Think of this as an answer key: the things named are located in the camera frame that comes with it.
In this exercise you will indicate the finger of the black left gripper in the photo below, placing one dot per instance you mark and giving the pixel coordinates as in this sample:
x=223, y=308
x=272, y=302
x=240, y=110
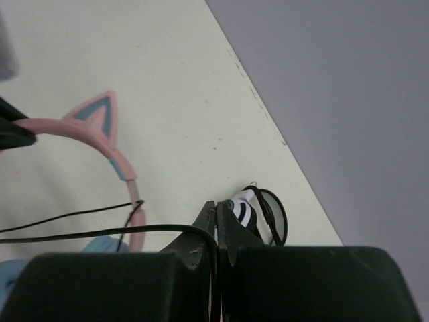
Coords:
x=12, y=135

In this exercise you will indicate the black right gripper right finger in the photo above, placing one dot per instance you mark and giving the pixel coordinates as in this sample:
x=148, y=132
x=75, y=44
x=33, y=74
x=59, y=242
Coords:
x=307, y=283

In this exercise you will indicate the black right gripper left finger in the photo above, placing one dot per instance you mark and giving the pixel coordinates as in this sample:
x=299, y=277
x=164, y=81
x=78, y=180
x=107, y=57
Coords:
x=178, y=283

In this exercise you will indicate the pink blue cat-ear headphones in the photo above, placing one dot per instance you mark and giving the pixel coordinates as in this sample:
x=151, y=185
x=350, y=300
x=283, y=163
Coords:
x=94, y=123

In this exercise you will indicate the white black headphones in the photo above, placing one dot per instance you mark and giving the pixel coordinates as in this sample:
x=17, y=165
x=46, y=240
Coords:
x=271, y=208

